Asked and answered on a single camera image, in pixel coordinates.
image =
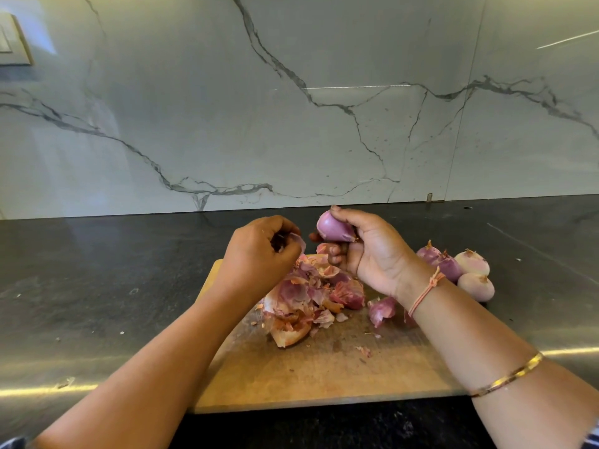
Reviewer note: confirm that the brownish red onion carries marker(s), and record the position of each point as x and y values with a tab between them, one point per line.
473	262

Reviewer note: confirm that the pile of onion peels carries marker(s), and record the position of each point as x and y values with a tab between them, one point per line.
299	299

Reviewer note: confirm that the wooden cutting board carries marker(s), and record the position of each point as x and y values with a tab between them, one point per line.
271	378

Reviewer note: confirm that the person's right hand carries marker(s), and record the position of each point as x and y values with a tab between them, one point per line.
379	249

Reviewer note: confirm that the small red onion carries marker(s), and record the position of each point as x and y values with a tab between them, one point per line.
429	252

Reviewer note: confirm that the black white plaid sleeve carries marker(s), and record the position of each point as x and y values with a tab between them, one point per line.
11	442

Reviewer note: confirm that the gold bangle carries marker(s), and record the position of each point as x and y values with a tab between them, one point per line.
507	376

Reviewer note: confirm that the person's left forearm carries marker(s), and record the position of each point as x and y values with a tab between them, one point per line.
126	388

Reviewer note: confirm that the white wall switch plate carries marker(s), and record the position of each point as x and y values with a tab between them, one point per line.
11	40

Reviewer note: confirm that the person's left hand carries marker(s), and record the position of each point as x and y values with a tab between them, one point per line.
253	259

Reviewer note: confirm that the person's right forearm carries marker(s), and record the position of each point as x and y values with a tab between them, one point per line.
510	364

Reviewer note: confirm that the red onion with pale patch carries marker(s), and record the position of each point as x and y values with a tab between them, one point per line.
333	227

